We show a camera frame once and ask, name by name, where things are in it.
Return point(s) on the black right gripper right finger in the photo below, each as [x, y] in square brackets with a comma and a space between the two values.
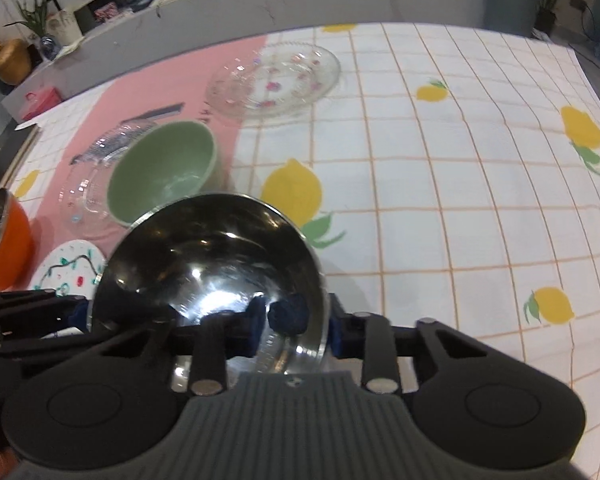
[364, 336]

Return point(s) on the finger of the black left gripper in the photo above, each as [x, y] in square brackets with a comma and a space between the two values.
[40, 331]

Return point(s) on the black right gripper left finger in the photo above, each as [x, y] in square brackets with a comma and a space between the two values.
[219, 337]

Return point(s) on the blue stainless steel bowl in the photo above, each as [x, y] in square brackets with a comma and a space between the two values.
[213, 253]

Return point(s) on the clear beaded glass plate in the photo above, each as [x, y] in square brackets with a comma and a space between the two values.
[82, 200]

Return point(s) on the white painted fruity plate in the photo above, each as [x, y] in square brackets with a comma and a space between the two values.
[71, 269]

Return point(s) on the orange stainless steel bowl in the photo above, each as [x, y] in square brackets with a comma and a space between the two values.
[16, 241]

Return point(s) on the green ceramic bowl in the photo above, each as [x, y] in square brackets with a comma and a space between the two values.
[168, 163]

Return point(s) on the lemon checkered tablecloth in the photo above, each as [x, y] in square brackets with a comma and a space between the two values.
[452, 173]

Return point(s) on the pink plastic toolbox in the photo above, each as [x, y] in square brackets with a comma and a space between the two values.
[39, 102]

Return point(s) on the clear floral glass plate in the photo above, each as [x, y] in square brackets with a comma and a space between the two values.
[276, 80]

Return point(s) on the golden round vase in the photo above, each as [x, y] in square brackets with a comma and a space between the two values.
[15, 62]

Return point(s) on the white plant pot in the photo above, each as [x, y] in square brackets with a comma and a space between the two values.
[64, 27]

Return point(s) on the grey trash bin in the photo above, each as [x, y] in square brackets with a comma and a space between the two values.
[514, 17]

